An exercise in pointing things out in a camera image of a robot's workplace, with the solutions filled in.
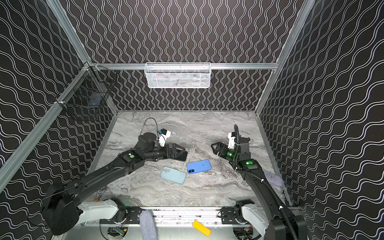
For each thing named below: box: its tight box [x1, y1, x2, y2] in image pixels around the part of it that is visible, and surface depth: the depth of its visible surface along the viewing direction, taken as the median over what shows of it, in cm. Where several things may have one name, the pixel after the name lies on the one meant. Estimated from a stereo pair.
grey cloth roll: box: [139, 210, 158, 240], surface depth 71 cm
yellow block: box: [192, 219, 212, 237], surface depth 73 cm
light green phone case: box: [160, 166, 187, 185], surface depth 91 cm
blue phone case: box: [186, 159, 212, 175], surface depth 93 cm
